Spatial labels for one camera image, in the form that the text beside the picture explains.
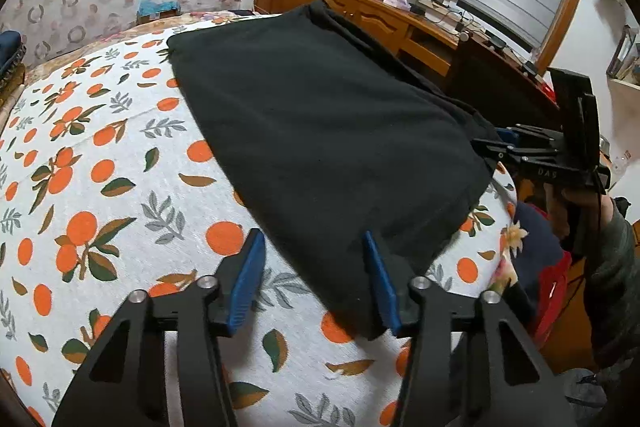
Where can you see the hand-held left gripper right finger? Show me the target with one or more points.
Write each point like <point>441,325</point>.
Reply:
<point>382,287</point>

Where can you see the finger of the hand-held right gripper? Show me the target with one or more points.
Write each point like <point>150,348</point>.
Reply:
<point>500,149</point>
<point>530,133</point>

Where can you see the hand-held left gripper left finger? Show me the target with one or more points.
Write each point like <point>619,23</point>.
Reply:
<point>247,287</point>

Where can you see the black t-shirt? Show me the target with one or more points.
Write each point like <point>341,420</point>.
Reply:
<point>325,127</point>

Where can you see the person's right forearm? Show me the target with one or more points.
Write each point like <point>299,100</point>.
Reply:
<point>617,267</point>

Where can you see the person's right hand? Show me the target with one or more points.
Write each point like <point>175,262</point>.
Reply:
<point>557,212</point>

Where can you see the dark blue bed sheet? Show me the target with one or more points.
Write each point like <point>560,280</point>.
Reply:
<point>540,237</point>

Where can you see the pile of desk gadgets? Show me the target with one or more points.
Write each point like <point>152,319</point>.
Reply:
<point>440,7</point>

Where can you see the orange fruit print blanket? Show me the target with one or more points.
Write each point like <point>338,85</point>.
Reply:
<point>125,157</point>

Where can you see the white crumpled tissue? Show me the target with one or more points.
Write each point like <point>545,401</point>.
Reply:
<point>399,1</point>

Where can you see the wooden cabinet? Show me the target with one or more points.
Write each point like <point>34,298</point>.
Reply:
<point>350,2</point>

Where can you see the cardboard box with blue contents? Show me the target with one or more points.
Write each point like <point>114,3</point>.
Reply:
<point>157,11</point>

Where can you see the navy blue cloth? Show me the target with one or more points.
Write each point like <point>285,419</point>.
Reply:
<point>7,44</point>

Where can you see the white wall shelf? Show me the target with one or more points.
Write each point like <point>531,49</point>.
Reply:
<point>622,57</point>

